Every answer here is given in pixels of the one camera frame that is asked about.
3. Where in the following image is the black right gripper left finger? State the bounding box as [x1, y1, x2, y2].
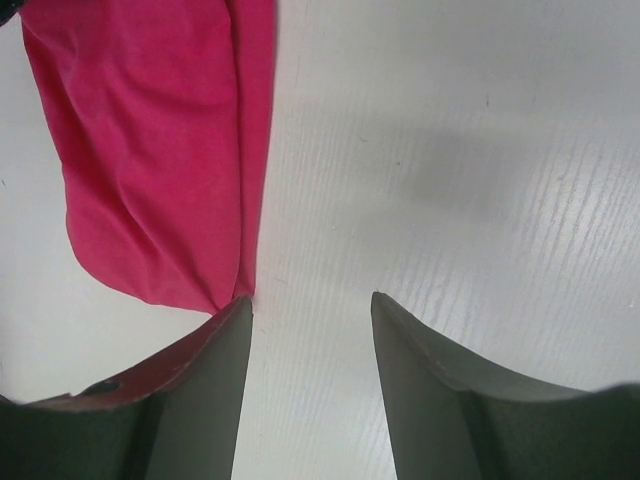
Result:
[1, 297, 253, 479]

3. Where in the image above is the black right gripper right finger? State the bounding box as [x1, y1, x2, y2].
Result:
[371, 292, 639, 479]

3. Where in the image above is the pink t shirt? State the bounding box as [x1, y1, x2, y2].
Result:
[20, 1, 276, 313]

